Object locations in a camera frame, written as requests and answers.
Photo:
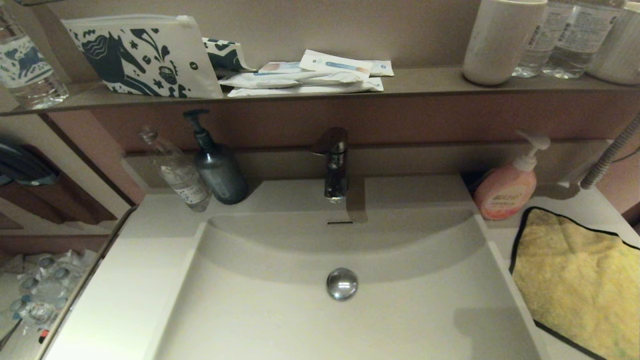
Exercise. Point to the dark grey pump bottle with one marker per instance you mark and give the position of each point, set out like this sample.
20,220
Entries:
220,175

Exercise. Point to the pink soap pump bottle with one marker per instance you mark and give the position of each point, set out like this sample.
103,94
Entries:
505,192

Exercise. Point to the chrome faucet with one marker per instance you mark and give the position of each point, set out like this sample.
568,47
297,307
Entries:
336,170

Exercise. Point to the brown wall shelf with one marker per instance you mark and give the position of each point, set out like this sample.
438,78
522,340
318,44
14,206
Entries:
425,82

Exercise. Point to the small horse print pouch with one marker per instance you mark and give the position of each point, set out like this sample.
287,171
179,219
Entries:
225,55

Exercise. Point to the white sachet with blue stripe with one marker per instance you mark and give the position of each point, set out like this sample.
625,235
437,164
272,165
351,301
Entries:
335,64

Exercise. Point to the plain white ceramic cup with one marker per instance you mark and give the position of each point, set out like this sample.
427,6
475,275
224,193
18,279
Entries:
620,50

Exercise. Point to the clear water bottle white label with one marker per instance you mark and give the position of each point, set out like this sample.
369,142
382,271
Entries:
580,40
537,50

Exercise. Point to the yellow cloth with black trim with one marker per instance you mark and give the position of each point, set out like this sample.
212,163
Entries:
580,280

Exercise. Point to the white sink basin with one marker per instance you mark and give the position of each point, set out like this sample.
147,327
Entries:
260,310

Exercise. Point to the white sachet with orange print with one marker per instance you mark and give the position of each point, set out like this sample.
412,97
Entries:
280,67

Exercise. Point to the water bottle blue animal label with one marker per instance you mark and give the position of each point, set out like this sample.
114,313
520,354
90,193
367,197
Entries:
25,65

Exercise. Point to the chrome drain stopper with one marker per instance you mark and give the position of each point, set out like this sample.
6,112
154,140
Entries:
342,284

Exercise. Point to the dark grey slipper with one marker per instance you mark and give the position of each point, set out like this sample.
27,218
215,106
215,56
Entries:
25,165

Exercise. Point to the long white tube packet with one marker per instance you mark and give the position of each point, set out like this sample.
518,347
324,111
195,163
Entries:
280,80

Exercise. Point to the shrink-wrapped water bottle pack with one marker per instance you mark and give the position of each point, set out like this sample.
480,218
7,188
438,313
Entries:
45,285

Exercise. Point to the flat white packet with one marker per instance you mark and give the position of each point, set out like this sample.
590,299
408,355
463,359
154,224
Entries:
310,90

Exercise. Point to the uncapped clear plastic bottle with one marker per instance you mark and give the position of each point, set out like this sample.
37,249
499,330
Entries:
182,180

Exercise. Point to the speckled white ceramic cup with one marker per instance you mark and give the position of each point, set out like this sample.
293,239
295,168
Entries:
500,40

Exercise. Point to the large horse print pouch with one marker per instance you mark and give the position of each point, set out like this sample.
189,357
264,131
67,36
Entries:
145,60

